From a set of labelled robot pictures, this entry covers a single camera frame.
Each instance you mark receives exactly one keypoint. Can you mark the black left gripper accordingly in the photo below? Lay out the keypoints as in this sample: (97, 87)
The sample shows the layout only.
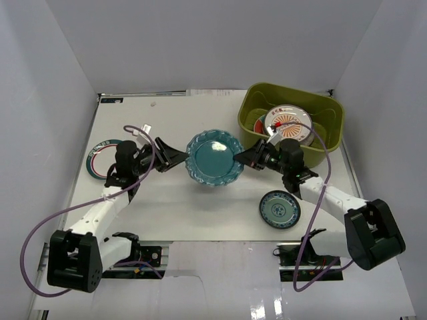
(161, 154)

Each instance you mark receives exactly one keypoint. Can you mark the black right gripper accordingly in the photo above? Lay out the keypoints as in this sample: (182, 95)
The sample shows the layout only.
(253, 156)

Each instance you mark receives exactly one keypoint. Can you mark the red teal floral plate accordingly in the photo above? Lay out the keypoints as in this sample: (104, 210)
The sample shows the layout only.
(259, 125)

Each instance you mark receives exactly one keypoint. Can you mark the teal scalloped plate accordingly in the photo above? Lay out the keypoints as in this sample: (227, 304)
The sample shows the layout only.
(211, 158)

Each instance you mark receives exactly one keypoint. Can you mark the orange sunburst plate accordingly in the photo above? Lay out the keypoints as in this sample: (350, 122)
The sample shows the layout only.
(292, 122)

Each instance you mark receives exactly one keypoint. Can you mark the grey deer plate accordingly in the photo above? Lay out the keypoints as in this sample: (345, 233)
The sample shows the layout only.
(307, 140)

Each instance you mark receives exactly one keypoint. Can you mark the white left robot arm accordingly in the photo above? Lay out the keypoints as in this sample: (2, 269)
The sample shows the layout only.
(80, 255)

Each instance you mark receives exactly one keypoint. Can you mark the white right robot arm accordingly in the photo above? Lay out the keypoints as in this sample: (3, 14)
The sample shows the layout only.
(370, 236)

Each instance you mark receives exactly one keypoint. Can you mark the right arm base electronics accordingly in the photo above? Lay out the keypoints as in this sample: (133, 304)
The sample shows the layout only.
(287, 254)

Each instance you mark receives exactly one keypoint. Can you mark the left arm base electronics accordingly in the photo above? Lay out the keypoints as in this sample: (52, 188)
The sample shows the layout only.
(152, 264)

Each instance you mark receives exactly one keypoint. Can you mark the small blue patterned dish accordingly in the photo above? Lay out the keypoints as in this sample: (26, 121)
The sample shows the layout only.
(280, 209)

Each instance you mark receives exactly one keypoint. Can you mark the white papers at back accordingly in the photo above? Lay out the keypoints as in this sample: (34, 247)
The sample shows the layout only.
(216, 92)

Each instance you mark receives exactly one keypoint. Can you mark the white green rimmed plate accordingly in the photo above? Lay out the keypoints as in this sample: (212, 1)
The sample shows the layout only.
(100, 158)

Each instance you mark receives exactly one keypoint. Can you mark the black label sticker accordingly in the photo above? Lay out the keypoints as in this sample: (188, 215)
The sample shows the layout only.
(111, 100)

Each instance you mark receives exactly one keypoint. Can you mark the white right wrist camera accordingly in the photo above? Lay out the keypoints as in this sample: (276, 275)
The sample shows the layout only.
(274, 133)

